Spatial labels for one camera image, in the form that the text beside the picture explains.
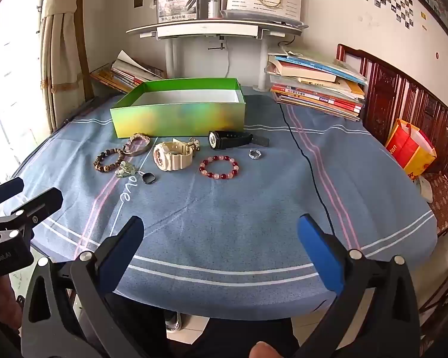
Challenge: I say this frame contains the beige curtain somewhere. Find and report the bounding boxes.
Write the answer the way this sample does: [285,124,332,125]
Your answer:
[39,0,94,131]

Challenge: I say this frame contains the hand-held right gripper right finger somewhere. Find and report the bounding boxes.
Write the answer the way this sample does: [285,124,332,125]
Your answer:
[294,214,422,358]

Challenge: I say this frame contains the clear plastic tray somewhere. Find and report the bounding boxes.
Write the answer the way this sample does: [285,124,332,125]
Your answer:
[220,8,310,29]

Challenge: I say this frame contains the brown wooden bead bracelet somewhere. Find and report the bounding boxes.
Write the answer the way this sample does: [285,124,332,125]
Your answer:
[93,148,125,174]

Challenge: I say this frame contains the cream wrist watch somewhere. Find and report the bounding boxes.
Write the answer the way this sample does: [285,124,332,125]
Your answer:
[152,139,195,172]

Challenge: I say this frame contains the person's shoe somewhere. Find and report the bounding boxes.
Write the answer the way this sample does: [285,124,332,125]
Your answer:
[165,310,183,332]

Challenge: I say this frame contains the white fabric item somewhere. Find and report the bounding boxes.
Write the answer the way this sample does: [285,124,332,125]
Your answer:
[418,177,434,203]

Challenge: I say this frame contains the red and yellow shopping bag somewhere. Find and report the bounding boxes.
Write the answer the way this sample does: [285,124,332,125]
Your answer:
[384,118,437,178]

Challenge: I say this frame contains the black cable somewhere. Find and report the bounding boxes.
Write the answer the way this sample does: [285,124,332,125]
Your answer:
[278,102,353,249]

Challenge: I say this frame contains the tall stack of books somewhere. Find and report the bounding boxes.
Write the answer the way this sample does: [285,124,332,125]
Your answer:
[265,50,368,122]

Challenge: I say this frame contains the red and pink bead bracelet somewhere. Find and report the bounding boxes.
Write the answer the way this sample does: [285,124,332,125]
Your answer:
[199,155,240,180]

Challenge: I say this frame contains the red patterned seat cushion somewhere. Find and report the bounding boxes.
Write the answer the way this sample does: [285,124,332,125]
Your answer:
[424,172,448,232]

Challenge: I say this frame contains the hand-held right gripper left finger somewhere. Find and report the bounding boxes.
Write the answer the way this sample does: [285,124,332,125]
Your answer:
[19,215,150,358]

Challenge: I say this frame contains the person's left hand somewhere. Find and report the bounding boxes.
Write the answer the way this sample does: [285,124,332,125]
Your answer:
[0,277,16,308]

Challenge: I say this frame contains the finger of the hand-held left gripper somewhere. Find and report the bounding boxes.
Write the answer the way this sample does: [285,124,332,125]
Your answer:
[0,178,25,211]
[0,187,63,249]

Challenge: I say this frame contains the white desk shelf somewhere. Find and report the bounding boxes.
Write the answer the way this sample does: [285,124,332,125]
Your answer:
[126,18,303,90]

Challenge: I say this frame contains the person's dark trousers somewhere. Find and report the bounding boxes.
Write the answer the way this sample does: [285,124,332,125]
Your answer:
[179,317,299,358]

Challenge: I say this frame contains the person's right hand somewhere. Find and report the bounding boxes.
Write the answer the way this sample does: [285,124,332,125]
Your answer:
[249,341,284,358]

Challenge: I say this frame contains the green cardboard box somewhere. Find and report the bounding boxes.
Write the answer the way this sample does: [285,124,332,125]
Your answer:
[109,78,246,138]

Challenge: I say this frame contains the red wooden bench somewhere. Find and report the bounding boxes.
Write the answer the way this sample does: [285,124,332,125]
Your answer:
[336,43,448,235]

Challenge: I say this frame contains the blue striped tablecloth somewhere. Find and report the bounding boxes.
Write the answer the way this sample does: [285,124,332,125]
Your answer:
[7,86,439,321]

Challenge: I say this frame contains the black wrist watch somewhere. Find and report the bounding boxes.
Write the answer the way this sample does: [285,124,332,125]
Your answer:
[208,130,270,149]

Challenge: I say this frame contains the leaning pile of magazines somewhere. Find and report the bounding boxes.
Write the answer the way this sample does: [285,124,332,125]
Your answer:
[90,50,168,94]

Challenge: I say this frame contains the green jade pendant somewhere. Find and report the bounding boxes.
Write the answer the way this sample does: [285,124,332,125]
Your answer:
[114,160,138,179]

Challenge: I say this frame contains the pink stone bangle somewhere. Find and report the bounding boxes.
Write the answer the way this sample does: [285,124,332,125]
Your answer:
[122,133,152,156]

